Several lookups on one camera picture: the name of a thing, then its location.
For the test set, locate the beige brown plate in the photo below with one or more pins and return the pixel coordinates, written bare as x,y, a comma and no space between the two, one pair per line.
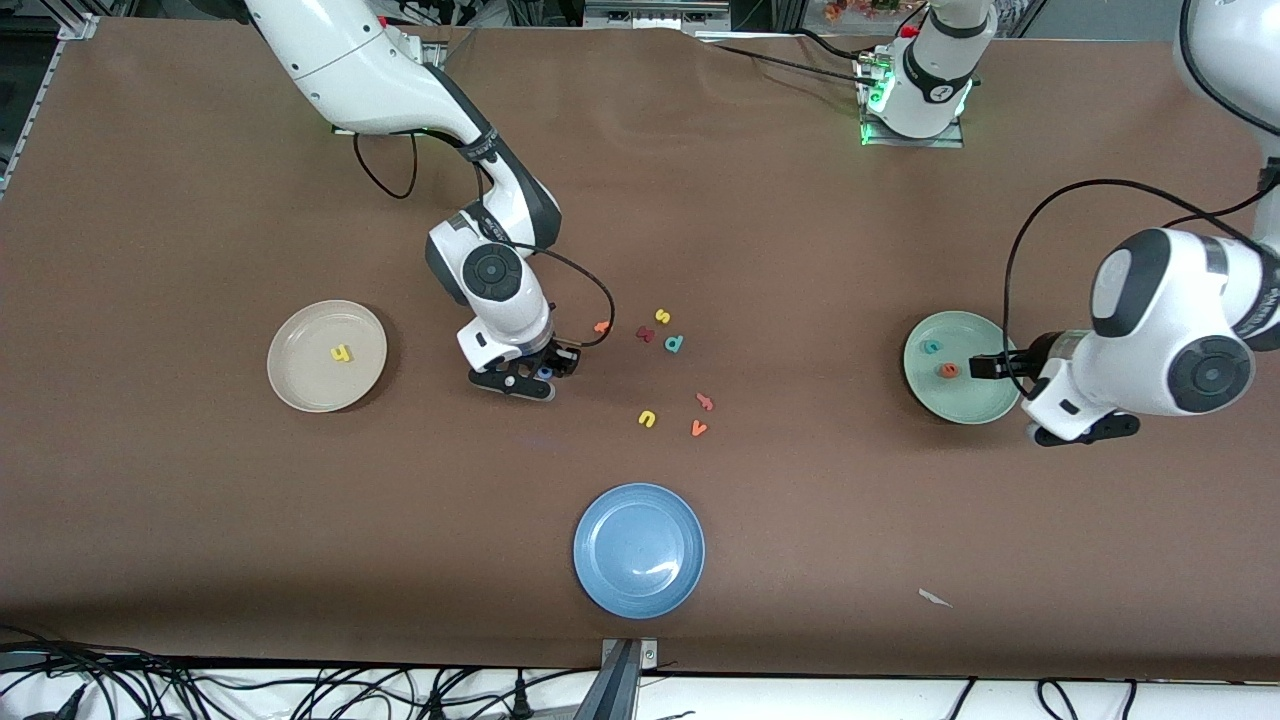
310,375

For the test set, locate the aluminium frame profile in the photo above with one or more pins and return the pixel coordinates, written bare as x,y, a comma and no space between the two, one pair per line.
75,25

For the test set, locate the white paper scrap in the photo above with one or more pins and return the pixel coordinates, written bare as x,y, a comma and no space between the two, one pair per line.
935,598

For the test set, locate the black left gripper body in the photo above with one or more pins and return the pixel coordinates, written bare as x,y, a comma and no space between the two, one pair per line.
1022,363

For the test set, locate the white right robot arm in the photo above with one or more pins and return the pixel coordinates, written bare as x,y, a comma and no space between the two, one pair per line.
495,272

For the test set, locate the orange artificial flowers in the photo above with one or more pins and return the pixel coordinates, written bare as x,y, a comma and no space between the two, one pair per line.
860,8

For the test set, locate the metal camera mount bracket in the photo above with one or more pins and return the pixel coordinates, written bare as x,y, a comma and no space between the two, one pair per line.
625,690

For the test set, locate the grey equipment box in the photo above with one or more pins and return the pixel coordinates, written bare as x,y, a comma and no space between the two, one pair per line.
650,12

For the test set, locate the blue plate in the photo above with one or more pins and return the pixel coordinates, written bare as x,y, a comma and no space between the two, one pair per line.
639,550

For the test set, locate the green plate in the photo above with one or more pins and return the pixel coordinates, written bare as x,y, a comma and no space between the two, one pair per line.
940,395

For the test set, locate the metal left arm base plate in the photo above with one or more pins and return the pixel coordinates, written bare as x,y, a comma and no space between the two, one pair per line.
940,143

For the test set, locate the brown table cover sheet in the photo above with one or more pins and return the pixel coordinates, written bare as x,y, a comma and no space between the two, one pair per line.
640,200

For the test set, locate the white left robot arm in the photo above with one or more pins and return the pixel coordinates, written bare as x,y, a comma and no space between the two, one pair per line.
1170,330

